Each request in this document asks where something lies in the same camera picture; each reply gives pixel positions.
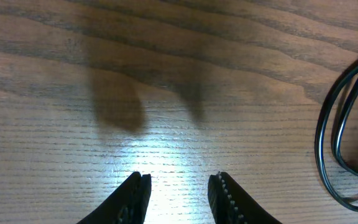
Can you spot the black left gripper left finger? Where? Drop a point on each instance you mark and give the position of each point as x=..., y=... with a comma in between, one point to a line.
x=126, y=205

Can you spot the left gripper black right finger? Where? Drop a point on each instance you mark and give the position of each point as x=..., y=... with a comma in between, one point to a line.
x=231, y=204

